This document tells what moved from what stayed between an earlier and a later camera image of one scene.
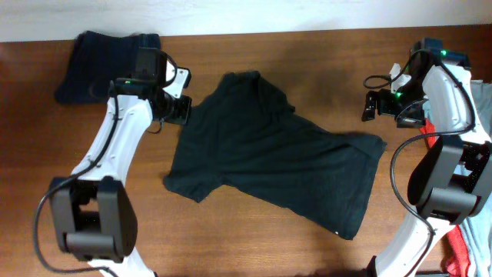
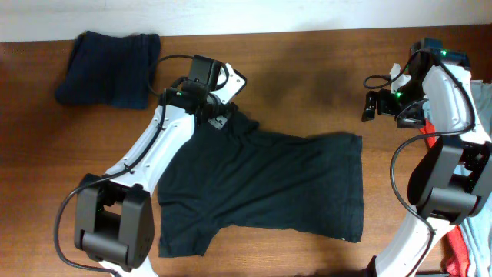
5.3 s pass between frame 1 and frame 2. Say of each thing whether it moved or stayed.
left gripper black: moved
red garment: stayed
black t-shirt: moved
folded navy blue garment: stayed
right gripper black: stayed
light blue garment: stayed
